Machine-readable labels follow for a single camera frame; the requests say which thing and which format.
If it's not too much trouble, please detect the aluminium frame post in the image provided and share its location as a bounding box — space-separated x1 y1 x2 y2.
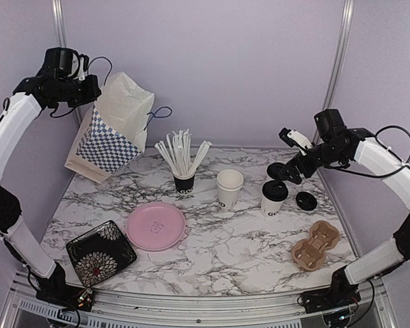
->
51 0 86 127
309 0 356 144

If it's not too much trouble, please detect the white paper coffee cup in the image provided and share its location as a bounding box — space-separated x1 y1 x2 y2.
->
260 195 284 217
266 171 286 182

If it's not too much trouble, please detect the bundle of wrapped white straws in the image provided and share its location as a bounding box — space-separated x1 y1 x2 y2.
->
154 129 213 177

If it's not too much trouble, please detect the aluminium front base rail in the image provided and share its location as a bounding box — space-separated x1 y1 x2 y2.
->
0 272 398 327

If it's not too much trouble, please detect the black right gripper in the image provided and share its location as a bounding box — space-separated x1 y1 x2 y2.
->
279 140 346 184

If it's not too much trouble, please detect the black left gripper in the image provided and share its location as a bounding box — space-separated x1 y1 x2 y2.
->
51 73 102 107

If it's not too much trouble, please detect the right aluminium frame post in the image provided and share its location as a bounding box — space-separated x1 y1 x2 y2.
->
309 0 356 144

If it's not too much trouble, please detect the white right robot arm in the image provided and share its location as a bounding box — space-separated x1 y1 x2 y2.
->
277 128 410 306

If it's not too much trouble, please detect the pink round plate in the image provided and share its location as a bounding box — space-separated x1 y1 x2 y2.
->
125 202 186 251

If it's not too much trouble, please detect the left aluminium frame post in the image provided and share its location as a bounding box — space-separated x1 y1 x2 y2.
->
51 0 86 127

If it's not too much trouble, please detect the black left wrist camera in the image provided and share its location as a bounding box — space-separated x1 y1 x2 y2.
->
38 47 90 81

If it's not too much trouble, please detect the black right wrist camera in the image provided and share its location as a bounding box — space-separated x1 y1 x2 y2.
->
314 109 346 142

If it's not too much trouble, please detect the blue checkered paper bag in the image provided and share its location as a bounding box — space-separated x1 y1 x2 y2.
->
64 72 172 184

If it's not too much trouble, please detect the stack of black lids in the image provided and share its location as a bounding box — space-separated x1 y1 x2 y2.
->
296 191 318 211

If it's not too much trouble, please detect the brown cardboard cup carrier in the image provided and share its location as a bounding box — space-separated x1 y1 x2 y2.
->
291 220 340 271

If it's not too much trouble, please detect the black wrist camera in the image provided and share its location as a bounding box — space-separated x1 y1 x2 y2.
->
314 109 346 142
38 47 90 81

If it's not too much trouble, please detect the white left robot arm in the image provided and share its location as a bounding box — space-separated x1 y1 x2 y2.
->
0 73 101 304

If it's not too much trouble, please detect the stack of white paper cups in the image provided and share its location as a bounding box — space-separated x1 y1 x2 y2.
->
217 169 244 210

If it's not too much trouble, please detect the black cup holding straws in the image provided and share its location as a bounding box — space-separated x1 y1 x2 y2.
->
173 173 195 195

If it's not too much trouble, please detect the black floral square plate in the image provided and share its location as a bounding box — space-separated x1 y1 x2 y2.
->
66 220 137 288

